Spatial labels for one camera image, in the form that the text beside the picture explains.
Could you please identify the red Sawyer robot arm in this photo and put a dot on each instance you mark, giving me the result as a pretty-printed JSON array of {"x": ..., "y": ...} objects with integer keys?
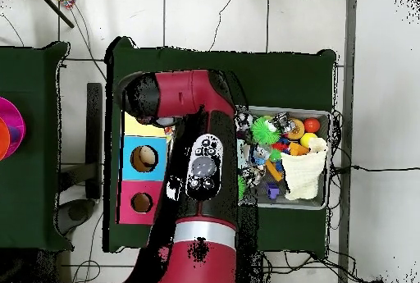
[{"x": 197, "y": 92}]

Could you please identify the wooden box with three holes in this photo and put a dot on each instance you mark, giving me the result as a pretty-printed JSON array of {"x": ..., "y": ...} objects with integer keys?
[{"x": 154, "y": 197}]

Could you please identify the shallow mesh bin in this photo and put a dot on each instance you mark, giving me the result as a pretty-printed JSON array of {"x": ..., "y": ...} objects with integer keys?
[{"x": 295, "y": 110}]

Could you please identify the black and white soccer ball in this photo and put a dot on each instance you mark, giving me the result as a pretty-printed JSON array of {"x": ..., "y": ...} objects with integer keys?
[{"x": 244, "y": 121}]

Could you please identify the small green spiky ball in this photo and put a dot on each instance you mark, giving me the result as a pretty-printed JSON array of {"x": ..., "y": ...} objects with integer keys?
[{"x": 241, "y": 186}]

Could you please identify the large green spiky eyed ball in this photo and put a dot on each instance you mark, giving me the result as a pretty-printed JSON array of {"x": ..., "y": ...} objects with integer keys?
[{"x": 264, "y": 132}]

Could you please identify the cream knitted cloth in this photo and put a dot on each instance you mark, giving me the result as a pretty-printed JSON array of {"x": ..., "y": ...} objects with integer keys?
[{"x": 303, "y": 168}]

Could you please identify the dark green side tablecloth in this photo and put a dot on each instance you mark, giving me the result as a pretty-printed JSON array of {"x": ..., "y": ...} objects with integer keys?
[{"x": 32, "y": 115}]

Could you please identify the pink bowl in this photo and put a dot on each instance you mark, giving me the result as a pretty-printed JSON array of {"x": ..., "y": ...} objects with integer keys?
[{"x": 14, "y": 122}]

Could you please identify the black rod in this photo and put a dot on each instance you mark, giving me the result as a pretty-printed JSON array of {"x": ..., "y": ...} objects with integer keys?
[{"x": 55, "y": 9}]

